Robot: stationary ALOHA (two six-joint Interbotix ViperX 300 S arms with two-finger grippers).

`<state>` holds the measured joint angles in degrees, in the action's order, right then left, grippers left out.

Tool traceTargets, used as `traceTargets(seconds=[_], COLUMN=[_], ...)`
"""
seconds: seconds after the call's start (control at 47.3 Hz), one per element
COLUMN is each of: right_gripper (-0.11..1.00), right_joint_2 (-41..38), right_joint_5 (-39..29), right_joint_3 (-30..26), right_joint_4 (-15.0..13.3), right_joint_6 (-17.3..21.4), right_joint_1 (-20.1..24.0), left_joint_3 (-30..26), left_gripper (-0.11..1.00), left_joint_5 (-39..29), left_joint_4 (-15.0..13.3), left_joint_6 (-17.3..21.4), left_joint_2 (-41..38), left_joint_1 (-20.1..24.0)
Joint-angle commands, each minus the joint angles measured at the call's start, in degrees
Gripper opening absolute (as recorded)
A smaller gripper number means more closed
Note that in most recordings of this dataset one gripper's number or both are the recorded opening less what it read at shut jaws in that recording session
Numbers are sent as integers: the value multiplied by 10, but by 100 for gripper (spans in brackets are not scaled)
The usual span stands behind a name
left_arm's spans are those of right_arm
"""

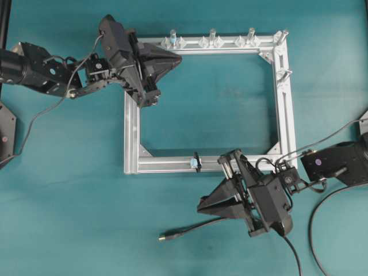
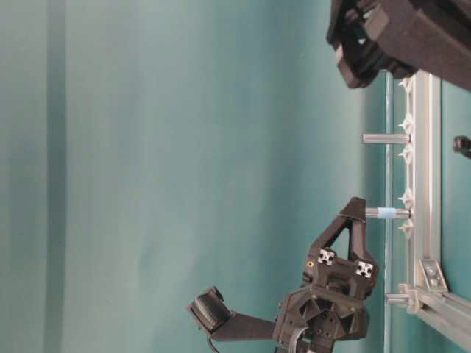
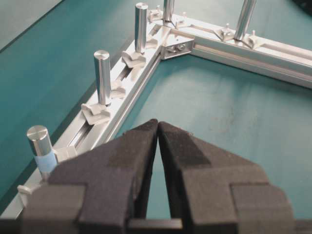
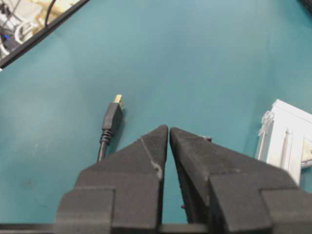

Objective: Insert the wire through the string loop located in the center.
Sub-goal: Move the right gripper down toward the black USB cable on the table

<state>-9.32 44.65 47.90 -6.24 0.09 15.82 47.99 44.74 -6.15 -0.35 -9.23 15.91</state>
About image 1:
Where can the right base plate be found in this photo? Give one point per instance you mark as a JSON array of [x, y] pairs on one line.
[[363, 126]]

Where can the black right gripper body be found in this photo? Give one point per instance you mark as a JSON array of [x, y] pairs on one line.
[[270, 205]]

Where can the clear right side post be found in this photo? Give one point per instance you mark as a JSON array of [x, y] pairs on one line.
[[283, 75]]

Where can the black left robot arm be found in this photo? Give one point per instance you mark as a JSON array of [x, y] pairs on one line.
[[34, 67]]

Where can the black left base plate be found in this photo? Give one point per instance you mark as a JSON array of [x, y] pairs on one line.
[[8, 132]]

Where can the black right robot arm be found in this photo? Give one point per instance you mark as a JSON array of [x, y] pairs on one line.
[[345, 161]]

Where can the clear corner post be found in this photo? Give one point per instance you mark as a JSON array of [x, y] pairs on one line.
[[280, 37]]

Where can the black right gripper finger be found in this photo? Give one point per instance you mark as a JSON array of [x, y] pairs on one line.
[[247, 171], [228, 200]]

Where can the black zip tie loop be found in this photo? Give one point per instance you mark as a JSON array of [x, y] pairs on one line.
[[196, 162]]

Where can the black vertical rail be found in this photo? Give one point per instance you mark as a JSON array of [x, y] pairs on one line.
[[5, 9]]

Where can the silver aluminium extrusion frame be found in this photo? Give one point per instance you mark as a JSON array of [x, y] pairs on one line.
[[138, 160]]

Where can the clear right top post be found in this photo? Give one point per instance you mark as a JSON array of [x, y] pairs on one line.
[[250, 40]]

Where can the clear post with blue band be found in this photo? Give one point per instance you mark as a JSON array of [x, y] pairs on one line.
[[173, 41]]

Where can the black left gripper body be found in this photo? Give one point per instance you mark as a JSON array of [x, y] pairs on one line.
[[120, 48]]

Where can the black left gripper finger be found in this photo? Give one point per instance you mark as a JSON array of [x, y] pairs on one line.
[[155, 60], [142, 91]]

